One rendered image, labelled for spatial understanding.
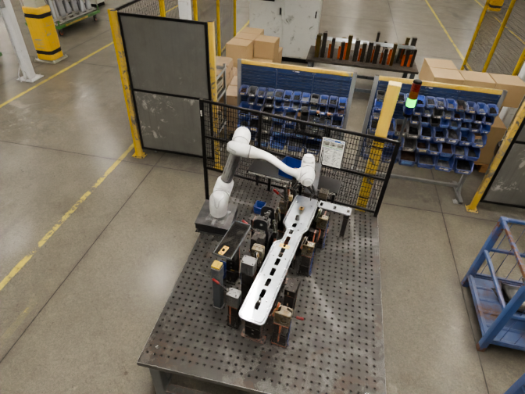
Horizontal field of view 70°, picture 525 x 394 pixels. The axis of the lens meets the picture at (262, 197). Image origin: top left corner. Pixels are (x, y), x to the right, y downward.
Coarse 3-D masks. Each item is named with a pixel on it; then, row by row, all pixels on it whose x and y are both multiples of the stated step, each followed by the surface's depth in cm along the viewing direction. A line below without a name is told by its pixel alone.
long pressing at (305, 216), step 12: (300, 204) 331; (312, 204) 331; (288, 216) 318; (300, 216) 318; (312, 216) 320; (288, 228) 306; (300, 228) 306; (276, 252) 285; (288, 252) 286; (264, 264) 274; (288, 264) 276; (264, 276) 266; (276, 276) 267; (252, 288) 257; (264, 288) 258; (276, 288) 258; (252, 300) 250; (264, 300) 250; (240, 312) 242; (252, 312) 243; (264, 312) 243
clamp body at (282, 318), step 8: (280, 312) 237; (288, 312) 237; (280, 320) 240; (288, 320) 236; (280, 328) 246; (288, 328) 254; (272, 336) 255; (280, 336) 251; (288, 336) 251; (280, 344) 256
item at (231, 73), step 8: (216, 56) 605; (216, 64) 578; (232, 64) 606; (216, 72) 553; (232, 72) 614; (232, 80) 610; (232, 88) 583; (232, 96) 563; (232, 104) 570; (232, 120) 588; (232, 128) 597
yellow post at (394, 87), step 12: (396, 84) 294; (396, 96) 297; (384, 108) 306; (384, 120) 312; (384, 132) 318; (372, 156) 335; (372, 168) 342; (372, 180) 349; (360, 192) 362; (360, 204) 369
